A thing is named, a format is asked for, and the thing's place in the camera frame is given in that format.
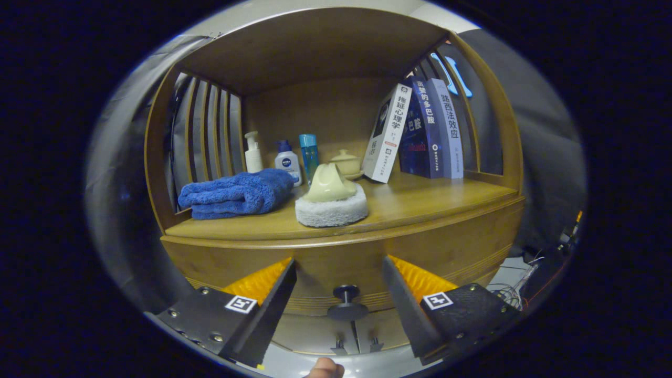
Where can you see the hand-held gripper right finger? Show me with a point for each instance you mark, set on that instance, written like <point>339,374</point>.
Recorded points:
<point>404,310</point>

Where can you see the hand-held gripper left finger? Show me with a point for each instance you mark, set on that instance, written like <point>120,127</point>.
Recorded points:
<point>273,310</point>

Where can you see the black round drawer knob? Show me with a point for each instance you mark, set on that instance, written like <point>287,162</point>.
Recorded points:
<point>347,311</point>

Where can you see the wooden drawer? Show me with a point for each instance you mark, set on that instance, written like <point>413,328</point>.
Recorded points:
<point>341,262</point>

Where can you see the wooden countertop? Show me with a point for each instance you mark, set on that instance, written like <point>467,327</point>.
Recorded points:
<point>415,202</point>

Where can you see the wooden cabinet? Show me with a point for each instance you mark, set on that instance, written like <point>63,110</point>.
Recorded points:
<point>315,47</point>

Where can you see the blue folded towel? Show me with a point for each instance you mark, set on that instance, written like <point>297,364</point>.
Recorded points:
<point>236,193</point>

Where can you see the white bottle with blue cap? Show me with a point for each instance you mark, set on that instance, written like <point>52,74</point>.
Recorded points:
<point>287,163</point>

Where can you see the white pump bottle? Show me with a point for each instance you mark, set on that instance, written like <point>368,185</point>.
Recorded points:
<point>254,157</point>

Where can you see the clear blue bottle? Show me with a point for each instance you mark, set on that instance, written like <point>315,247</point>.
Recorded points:
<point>308,157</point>

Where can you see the beige lidded teacup with saucer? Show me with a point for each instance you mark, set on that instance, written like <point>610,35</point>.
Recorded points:
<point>349,163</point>

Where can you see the dark blue book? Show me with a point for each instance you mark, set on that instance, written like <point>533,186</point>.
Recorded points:
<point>417,136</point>

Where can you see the white book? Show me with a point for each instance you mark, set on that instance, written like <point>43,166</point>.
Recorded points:
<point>386,136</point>

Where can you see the black device with orange tip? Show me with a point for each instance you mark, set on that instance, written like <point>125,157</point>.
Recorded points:
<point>567,239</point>

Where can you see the pale lavender book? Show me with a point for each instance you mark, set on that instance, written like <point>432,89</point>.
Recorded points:
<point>450,131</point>

